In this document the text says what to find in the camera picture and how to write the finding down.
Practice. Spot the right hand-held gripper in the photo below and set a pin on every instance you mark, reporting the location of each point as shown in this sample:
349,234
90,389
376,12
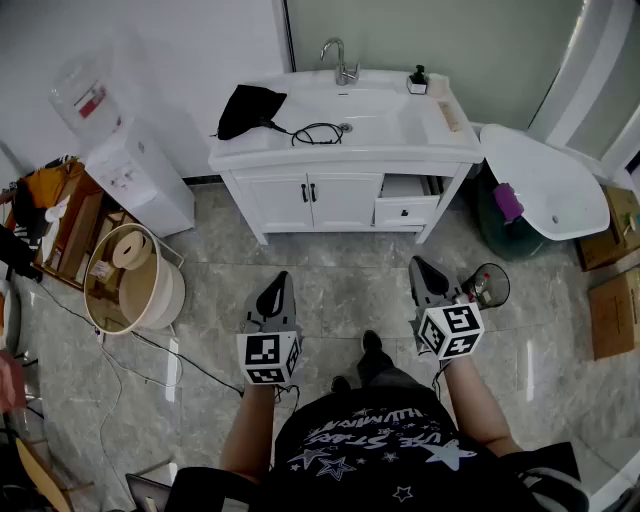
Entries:
450,330

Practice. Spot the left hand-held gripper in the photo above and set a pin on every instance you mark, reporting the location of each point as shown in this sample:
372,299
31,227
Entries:
267,357

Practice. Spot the black cloth bag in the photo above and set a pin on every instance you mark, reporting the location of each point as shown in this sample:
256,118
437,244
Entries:
247,110

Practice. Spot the person's right forearm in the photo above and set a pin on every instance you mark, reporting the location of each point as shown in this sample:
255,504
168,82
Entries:
475,405

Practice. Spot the person's left forearm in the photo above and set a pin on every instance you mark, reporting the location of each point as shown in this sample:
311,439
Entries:
247,430

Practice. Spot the black mesh trash can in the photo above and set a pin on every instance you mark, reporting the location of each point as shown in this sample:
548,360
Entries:
492,287

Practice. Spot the white vanity drawer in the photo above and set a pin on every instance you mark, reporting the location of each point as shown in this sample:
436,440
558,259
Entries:
402,211

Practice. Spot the person's right black shoe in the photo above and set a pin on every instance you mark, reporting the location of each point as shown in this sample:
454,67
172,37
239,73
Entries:
372,341

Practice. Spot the person's black shoe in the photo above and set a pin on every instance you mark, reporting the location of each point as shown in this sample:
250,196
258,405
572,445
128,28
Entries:
372,341
340,385

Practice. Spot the dark green bucket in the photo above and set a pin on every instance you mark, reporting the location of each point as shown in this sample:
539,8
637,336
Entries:
505,240

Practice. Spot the person's dark trouser leg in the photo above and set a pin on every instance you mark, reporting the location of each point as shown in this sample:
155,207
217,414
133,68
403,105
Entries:
382,370

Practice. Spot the white sink vanity cabinet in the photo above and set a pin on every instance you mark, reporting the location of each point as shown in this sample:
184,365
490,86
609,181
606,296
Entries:
280,200

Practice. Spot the person's left black shoe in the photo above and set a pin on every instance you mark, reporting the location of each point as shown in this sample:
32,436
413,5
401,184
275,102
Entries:
340,385

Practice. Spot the purple item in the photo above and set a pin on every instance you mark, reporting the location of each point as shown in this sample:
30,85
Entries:
507,202

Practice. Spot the beige round drum fan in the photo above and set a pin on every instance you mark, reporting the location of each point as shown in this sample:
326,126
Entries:
150,295

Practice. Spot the white bathtub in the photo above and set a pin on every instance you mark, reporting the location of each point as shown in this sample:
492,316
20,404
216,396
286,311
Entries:
550,185

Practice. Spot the wooden comb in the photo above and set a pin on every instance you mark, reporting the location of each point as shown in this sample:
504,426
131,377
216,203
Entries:
450,117

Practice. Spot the white water dispenser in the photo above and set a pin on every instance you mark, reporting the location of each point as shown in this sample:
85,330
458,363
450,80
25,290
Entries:
145,185

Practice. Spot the metal sink drain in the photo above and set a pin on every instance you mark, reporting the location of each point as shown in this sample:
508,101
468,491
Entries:
345,127

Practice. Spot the brown cardboard box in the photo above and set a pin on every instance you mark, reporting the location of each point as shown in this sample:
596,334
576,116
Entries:
615,315
610,240

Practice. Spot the person's black printed t-shirt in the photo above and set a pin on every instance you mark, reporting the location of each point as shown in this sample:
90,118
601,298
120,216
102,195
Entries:
375,465

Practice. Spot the white cup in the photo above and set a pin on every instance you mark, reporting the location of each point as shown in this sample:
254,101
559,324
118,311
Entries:
439,86

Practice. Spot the black pump soap dispenser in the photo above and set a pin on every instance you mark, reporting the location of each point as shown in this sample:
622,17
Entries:
417,85

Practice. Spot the wooden shelf rack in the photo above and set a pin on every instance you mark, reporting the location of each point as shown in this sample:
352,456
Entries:
80,220

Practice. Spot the chrome faucet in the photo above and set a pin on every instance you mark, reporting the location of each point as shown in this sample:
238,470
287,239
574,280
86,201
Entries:
341,67

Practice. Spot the orange cloth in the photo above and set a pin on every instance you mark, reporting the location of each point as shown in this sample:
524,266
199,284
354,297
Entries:
47,187

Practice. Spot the white plate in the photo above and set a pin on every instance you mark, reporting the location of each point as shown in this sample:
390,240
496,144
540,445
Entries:
7,315

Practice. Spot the clear water dispenser bottle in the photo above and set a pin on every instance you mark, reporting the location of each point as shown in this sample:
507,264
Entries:
85,100

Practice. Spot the wooden stool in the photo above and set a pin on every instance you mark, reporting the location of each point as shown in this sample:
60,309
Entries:
40,475

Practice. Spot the white shower enclosure frame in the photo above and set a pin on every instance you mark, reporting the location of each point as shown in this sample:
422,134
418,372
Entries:
570,80

